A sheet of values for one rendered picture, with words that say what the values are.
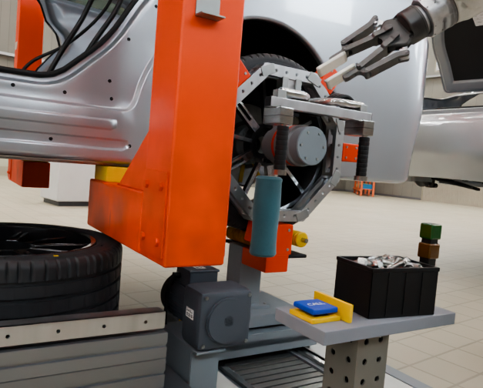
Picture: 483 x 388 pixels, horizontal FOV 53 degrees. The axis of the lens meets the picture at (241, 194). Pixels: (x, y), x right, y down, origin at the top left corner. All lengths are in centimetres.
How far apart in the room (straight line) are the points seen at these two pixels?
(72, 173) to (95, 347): 590
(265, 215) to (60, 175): 560
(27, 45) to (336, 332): 322
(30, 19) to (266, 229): 275
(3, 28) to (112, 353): 1249
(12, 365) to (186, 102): 68
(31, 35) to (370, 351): 324
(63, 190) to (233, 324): 572
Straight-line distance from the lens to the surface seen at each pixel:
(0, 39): 1342
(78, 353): 123
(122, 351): 127
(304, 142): 160
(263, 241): 157
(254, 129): 179
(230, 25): 121
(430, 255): 134
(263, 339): 186
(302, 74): 179
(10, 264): 126
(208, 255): 119
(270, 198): 156
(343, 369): 122
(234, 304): 145
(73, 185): 707
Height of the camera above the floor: 77
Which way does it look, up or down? 4 degrees down
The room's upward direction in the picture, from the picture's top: 5 degrees clockwise
